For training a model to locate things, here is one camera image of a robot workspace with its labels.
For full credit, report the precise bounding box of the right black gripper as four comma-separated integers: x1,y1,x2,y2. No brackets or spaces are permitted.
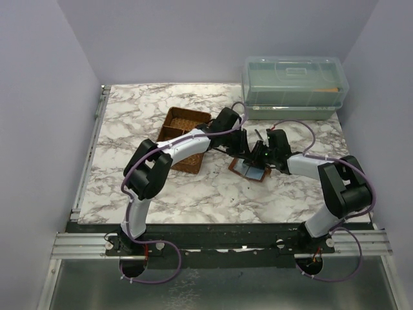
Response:
243,140,277,170

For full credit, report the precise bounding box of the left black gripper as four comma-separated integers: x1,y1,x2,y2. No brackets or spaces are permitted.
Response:
221,128,252,160

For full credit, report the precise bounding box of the brown leather card holder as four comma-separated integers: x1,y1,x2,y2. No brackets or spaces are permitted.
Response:
228,158,271,182

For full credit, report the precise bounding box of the brown woven basket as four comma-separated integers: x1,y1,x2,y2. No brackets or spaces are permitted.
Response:
154,107,213,175

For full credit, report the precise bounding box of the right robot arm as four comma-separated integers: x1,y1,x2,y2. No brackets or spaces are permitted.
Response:
244,129,376,253

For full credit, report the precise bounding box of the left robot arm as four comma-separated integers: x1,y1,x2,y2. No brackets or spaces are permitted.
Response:
121,106,248,255

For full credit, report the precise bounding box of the clear lidded plastic box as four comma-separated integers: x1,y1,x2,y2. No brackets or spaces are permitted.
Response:
241,56,349,120

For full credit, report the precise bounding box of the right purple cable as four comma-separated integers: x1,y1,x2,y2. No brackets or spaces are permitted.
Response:
270,119,378,284

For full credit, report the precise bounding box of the purple cable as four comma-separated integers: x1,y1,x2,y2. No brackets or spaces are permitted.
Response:
121,101,248,285
270,119,378,284

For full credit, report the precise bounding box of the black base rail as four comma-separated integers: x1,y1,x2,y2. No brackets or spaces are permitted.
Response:
66,221,336,269

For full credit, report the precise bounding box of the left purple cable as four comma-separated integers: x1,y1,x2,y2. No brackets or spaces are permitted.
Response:
121,101,248,285

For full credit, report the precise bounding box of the aluminium side rail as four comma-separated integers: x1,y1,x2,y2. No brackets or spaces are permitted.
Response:
69,85,112,222

